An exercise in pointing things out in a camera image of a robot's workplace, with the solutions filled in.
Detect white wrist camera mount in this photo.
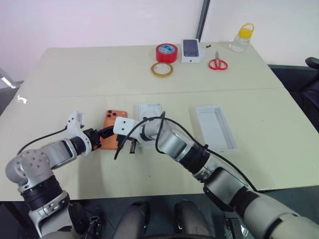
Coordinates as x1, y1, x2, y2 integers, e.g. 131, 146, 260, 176
113, 117, 141, 144
65, 110, 93, 150

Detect white box with phone picture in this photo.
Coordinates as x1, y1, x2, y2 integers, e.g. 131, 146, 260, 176
180, 38, 207, 64

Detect orange smartphone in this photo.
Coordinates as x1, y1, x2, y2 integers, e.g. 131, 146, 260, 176
100, 109, 129, 151

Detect yellowish clear tape roll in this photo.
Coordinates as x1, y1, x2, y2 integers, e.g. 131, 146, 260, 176
150, 62, 174, 78

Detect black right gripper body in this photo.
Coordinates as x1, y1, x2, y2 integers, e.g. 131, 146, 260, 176
116, 134, 137, 150

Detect dark vertical post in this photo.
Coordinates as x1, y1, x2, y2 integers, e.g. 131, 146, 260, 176
195, 0, 211, 42

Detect clear jar with yellow lid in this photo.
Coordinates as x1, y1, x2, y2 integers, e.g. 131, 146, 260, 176
229, 22, 256, 53

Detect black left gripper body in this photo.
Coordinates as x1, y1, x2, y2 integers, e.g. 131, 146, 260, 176
84, 128, 103, 151

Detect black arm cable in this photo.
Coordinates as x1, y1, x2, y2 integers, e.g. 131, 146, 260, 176
16, 126, 68, 155
114, 111, 259, 193

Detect black chair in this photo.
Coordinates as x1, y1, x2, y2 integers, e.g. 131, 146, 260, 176
290, 57, 319, 105

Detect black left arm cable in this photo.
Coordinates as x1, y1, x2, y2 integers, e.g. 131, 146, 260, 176
16, 126, 68, 155

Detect red-handled scissors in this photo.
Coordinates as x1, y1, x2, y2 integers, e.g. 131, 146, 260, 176
208, 50, 229, 72

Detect white phone box base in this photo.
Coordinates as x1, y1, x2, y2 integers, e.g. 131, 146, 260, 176
137, 103, 165, 148

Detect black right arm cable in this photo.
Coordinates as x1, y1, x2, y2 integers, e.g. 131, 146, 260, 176
114, 111, 259, 193

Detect red tape roll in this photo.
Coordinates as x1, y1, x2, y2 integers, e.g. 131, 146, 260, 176
156, 43, 178, 64

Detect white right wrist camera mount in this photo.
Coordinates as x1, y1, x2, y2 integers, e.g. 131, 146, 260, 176
113, 117, 141, 144

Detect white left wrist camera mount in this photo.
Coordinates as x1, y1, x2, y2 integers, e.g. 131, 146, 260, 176
65, 110, 93, 150

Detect dark rounded shape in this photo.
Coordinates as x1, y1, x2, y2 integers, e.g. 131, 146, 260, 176
173, 199, 214, 239
119, 200, 151, 239

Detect white phone box lid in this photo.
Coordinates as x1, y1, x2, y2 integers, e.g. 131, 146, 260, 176
195, 105, 238, 153

